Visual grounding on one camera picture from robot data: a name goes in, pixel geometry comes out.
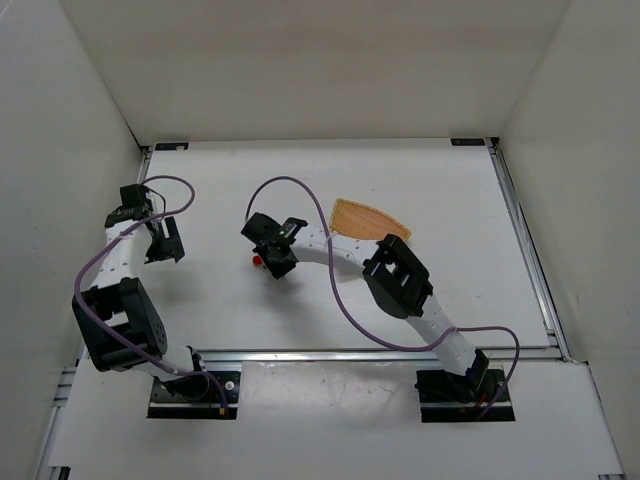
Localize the aluminium frame rail right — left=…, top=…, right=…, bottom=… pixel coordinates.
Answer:
left=486, top=137, right=573, bottom=362

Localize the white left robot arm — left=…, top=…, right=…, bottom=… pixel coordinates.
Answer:
left=72, top=216, right=203, bottom=382

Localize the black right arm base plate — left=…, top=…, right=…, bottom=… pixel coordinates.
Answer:
left=415, top=368, right=516, bottom=424

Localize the aluminium frame rail front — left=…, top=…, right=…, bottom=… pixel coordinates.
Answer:
left=200, top=347, right=562, bottom=363

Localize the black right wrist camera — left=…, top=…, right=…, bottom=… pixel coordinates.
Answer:
left=241, top=212, right=281, bottom=245

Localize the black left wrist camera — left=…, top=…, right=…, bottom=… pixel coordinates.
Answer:
left=118, top=183, right=154, bottom=219

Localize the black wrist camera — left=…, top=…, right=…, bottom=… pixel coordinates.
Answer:
left=118, top=183, right=154, bottom=219
left=241, top=212, right=281, bottom=245

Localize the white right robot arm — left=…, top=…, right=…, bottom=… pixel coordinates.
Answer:
left=241, top=214, right=488, bottom=392

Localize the woven triangular fruit basket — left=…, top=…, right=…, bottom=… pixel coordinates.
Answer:
left=329, top=198, right=411, bottom=241

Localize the aluminium frame rail left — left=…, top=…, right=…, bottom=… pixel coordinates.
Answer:
left=37, top=144, right=154, bottom=480

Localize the aluminium frame rail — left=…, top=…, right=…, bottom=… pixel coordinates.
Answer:
left=486, top=137, right=573, bottom=362
left=200, top=347, right=562, bottom=363
left=37, top=144, right=154, bottom=480

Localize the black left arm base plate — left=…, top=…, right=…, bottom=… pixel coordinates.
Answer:
left=147, top=367, right=241, bottom=421

